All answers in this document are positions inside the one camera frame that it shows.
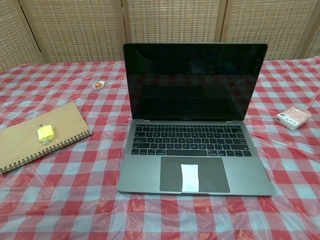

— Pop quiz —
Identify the small orange white packet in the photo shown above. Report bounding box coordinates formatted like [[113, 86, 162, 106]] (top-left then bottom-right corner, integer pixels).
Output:
[[92, 79, 107, 91]]

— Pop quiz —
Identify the yellow sticky note pack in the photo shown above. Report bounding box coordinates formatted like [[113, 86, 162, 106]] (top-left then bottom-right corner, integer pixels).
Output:
[[36, 123, 59, 146]]

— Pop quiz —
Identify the pink white tissue pack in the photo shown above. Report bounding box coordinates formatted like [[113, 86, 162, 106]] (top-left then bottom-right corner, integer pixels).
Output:
[[275, 105, 313, 132]]

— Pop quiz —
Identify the red white checkered tablecloth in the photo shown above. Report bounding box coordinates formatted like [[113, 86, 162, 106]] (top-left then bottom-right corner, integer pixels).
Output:
[[0, 58, 320, 240]]

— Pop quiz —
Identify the grey laptop computer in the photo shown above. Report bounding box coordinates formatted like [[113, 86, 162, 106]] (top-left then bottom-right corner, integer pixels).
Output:
[[116, 42, 274, 197]]

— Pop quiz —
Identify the woven rattan folding screen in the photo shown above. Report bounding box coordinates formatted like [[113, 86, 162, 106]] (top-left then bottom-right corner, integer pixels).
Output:
[[0, 0, 320, 73]]

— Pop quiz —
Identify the brown spiral notebook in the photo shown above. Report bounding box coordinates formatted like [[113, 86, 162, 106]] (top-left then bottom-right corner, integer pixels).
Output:
[[0, 101, 92, 175]]

